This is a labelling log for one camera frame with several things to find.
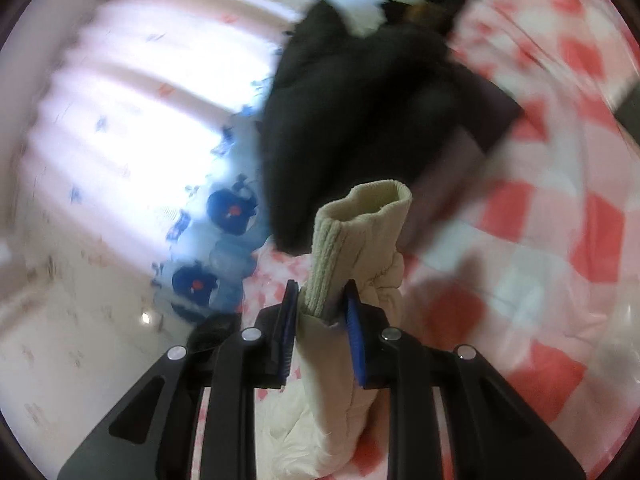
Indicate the mauve pink garment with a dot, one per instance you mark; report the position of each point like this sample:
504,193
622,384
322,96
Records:
492,110

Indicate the cream padded jacket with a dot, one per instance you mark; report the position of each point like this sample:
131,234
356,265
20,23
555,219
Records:
350,230

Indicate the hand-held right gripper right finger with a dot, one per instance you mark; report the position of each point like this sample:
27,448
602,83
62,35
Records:
356,340

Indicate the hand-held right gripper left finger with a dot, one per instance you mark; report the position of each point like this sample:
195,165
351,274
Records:
289,332

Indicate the black padded jacket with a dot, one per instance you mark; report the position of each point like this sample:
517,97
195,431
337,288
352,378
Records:
350,110

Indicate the red white checked bedsheet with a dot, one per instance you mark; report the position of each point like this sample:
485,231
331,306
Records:
525,285

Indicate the whale print curtain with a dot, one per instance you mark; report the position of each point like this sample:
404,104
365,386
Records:
125,110

